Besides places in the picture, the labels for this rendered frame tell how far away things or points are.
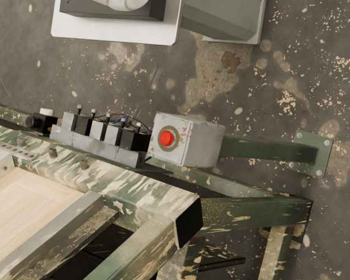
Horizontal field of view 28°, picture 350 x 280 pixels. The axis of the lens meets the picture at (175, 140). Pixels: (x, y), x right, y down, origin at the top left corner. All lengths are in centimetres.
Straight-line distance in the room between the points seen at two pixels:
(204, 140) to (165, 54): 120
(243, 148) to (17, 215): 68
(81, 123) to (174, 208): 51
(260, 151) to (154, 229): 54
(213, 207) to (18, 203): 56
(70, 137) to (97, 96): 93
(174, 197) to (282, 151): 57
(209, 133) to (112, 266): 43
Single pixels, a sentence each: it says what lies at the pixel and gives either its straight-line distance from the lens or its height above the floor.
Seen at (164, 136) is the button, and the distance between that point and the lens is 178.
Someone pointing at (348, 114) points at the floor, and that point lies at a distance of 257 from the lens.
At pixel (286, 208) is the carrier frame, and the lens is 241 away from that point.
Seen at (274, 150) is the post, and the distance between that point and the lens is 227.
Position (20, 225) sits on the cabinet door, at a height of 105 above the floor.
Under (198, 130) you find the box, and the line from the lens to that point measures 179.
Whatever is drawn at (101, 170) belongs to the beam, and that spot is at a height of 84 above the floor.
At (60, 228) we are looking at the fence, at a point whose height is 104.
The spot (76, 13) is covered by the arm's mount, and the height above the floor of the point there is 82.
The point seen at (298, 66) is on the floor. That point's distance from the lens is 267.
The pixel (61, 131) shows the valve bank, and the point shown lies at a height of 74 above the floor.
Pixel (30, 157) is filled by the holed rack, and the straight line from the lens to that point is 216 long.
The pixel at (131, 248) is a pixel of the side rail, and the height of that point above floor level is 102.
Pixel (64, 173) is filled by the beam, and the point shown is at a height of 90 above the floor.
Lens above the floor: 241
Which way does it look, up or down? 56 degrees down
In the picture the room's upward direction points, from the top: 84 degrees counter-clockwise
